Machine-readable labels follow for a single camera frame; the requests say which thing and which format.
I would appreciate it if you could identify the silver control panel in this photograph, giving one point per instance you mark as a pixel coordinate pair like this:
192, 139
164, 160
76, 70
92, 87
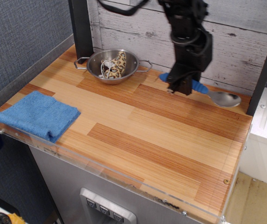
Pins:
107, 207

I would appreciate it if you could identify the blue folded cloth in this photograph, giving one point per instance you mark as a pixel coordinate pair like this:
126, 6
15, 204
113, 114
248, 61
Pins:
40, 115

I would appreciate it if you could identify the leopard print plush toy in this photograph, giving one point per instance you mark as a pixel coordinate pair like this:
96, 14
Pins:
112, 69

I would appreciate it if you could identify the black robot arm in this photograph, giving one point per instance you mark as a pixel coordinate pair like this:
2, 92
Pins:
184, 7

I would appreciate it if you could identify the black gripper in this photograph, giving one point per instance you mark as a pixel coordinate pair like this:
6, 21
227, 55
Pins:
193, 51

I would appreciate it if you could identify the clear acrylic guard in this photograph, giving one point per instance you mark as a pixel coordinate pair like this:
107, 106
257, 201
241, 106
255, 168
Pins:
163, 158

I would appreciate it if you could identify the dark left post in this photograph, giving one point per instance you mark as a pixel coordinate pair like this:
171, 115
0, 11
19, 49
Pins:
81, 28

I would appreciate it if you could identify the steel bowl with handles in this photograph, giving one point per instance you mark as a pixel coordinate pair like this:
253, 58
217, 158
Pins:
93, 63

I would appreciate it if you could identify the blue handled metal spoon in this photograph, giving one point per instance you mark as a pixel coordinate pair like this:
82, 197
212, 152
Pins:
220, 98

